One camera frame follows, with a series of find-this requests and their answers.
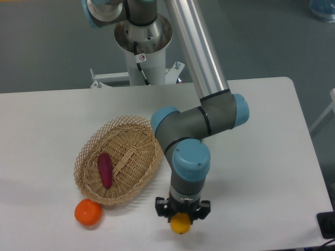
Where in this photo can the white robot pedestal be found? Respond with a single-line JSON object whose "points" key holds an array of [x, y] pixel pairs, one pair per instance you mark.
{"points": [[142, 69]]}

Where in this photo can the blue bag in background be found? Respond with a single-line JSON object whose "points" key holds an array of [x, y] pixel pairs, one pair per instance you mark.
{"points": [[323, 9]]}

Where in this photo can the black device at table edge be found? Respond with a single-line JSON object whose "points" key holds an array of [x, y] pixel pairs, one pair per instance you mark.
{"points": [[326, 224]]}

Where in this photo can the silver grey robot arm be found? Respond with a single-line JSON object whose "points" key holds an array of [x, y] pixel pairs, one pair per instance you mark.
{"points": [[144, 34]]}

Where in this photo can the yellow mango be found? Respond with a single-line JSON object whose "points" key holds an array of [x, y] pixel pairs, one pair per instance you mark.
{"points": [[180, 223]]}

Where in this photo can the purple sweet potato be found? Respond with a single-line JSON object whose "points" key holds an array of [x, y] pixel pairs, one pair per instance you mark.
{"points": [[105, 169]]}

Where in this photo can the woven wicker basket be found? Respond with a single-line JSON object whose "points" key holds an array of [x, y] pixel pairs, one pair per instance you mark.
{"points": [[135, 156]]}

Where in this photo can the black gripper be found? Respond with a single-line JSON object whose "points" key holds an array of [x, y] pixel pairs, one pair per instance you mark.
{"points": [[196, 210]]}

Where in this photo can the orange fruit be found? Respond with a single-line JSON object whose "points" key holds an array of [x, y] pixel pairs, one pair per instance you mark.
{"points": [[88, 212]]}

